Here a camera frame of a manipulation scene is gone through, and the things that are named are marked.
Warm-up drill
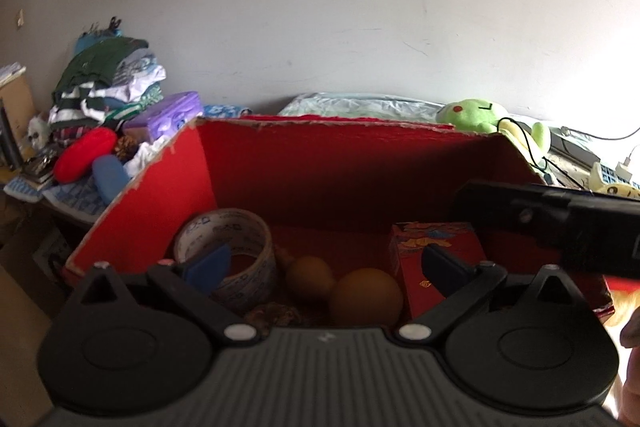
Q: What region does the tan calabash gourd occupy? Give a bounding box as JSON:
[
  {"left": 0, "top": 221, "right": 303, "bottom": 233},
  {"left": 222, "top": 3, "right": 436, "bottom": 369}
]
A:
[{"left": 276, "top": 248, "right": 405, "bottom": 327}]

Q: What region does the small pine cone on towel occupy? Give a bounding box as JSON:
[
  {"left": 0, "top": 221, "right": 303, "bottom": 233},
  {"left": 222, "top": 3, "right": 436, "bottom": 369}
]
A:
[{"left": 114, "top": 135, "right": 140, "bottom": 164}]

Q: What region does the brown pine cone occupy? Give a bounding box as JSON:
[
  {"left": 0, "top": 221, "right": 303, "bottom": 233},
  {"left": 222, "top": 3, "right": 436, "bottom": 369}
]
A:
[{"left": 244, "top": 301, "right": 304, "bottom": 336}]

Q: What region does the green bed sheet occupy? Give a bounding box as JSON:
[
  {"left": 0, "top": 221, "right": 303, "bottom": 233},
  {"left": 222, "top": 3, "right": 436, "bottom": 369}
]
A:
[{"left": 278, "top": 92, "right": 444, "bottom": 124}]

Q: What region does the pile of folded clothes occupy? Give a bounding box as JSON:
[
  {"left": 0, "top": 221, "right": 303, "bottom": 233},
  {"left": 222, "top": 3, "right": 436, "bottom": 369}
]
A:
[{"left": 48, "top": 16, "right": 167, "bottom": 147}]

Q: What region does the large red cardboard box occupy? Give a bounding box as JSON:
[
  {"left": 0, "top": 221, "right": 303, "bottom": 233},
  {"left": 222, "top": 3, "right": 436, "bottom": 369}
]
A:
[{"left": 63, "top": 114, "right": 615, "bottom": 323}]

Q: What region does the green frog plush toy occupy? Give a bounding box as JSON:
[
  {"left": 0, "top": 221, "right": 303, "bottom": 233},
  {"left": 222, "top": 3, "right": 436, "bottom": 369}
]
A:
[{"left": 436, "top": 98, "right": 551, "bottom": 171}]

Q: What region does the brown cardboard box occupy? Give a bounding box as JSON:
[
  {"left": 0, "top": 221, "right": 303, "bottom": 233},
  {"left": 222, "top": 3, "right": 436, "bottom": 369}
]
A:
[{"left": 1, "top": 63, "right": 37, "bottom": 170}]

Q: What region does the clear packing tape roll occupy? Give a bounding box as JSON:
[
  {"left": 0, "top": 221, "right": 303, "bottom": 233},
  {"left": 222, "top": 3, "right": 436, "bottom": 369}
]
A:
[{"left": 174, "top": 208, "right": 277, "bottom": 311}]

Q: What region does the white skull figurine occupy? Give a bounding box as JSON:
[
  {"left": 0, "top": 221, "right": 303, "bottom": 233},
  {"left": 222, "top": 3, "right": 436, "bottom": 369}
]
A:
[{"left": 27, "top": 116, "right": 51, "bottom": 150}]

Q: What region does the blue oval case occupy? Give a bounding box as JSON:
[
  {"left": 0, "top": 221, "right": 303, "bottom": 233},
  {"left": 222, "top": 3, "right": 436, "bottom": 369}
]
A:
[{"left": 92, "top": 155, "right": 130, "bottom": 205}]

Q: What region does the red patterned gift box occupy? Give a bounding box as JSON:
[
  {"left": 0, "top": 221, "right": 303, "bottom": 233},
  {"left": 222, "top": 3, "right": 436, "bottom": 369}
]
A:
[{"left": 390, "top": 222, "right": 486, "bottom": 319}]

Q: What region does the blue checkered towel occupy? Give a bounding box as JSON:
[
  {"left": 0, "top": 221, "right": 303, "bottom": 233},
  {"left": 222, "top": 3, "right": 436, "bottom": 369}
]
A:
[{"left": 3, "top": 104, "right": 252, "bottom": 225}]

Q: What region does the purple tissue pack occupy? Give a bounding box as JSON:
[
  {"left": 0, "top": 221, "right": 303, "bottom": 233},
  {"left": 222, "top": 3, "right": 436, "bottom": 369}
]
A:
[{"left": 122, "top": 91, "right": 203, "bottom": 143}]

